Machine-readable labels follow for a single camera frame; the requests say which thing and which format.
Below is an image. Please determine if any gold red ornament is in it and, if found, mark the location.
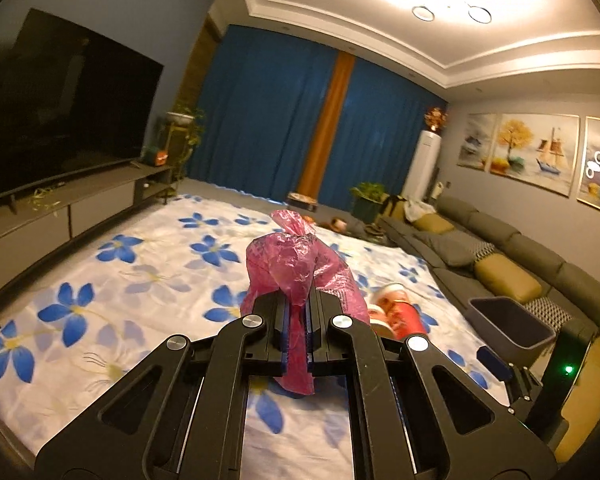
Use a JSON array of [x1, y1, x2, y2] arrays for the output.
[[424, 106, 449, 134]]

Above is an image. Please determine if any orange curtain strip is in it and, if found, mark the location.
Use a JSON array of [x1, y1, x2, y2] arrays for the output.
[[300, 52, 357, 202]]

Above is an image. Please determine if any grey television cabinet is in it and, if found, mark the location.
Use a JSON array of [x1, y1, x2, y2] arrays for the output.
[[0, 162, 178, 332]]

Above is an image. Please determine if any red paper cup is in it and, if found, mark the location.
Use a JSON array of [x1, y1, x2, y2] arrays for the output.
[[369, 302, 428, 342]]

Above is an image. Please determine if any green potted plant dark pot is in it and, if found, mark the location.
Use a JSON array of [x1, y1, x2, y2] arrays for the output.
[[349, 182, 387, 224]]

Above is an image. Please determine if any white cloth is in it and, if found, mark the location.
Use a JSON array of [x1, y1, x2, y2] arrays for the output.
[[405, 199, 437, 224]]

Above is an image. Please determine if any large yellow cushion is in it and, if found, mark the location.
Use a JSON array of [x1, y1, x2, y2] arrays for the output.
[[474, 254, 544, 304]]

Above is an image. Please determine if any small yellow cushion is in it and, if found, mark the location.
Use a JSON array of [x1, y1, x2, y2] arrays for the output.
[[413, 213, 455, 235]]

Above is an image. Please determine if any white orange banded paper cup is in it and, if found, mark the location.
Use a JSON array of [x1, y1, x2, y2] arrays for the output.
[[377, 282, 412, 311]]

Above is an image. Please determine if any narrow blue curtain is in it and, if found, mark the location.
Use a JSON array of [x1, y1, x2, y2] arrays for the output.
[[327, 57, 449, 212]]

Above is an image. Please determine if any grey cushion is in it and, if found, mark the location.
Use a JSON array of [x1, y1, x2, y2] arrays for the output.
[[439, 232, 492, 267]]

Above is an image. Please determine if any white standing air conditioner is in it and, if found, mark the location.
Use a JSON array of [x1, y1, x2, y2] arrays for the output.
[[402, 131, 442, 207]]

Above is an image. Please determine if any yellow tree sailboat painting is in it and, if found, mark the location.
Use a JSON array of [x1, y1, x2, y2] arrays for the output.
[[489, 112, 580, 197]]

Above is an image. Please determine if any grey boat painting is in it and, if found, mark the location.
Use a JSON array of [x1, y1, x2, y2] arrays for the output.
[[456, 112, 499, 169]]

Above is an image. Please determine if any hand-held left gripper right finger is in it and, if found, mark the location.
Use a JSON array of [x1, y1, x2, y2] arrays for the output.
[[306, 292, 562, 480]]

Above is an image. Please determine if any grey plastic trash bin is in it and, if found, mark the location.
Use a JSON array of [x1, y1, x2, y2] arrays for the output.
[[467, 296, 555, 367]]

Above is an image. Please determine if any gold metal plant stand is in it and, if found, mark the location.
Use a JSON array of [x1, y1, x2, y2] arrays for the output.
[[164, 122, 197, 182]]

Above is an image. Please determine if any trailing potted plant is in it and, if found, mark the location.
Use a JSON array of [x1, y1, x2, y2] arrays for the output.
[[166, 104, 207, 161]]

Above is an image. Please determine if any grey sectional sofa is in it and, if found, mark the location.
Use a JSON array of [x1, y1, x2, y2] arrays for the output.
[[375, 194, 600, 343]]

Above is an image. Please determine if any wide blue curtain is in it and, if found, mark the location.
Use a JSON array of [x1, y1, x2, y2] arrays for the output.
[[186, 24, 342, 202]]

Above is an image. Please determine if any small low table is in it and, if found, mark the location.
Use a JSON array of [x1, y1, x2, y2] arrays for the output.
[[287, 191, 321, 211]]

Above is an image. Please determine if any pink plastic bag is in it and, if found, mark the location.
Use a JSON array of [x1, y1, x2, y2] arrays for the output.
[[245, 209, 371, 397]]

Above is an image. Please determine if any floral white blue blanket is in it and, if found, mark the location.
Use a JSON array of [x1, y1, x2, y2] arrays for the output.
[[0, 194, 512, 457]]

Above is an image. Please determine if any large black white patterned cushion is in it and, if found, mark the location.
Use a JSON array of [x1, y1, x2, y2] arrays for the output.
[[522, 296, 572, 332]]

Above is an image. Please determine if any black flat television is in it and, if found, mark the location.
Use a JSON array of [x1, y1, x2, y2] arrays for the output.
[[0, 8, 165, 202]]

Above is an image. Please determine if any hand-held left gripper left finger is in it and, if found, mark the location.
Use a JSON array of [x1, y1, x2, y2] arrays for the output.
[[35, 292, 287, 480]]

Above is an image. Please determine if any black yellow bag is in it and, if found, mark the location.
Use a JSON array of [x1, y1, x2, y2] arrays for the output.
[[380, 195, 407, 221]]

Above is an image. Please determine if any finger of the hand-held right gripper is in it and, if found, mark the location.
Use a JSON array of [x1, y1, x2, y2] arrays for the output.
[[477, 346, 536, 411]]

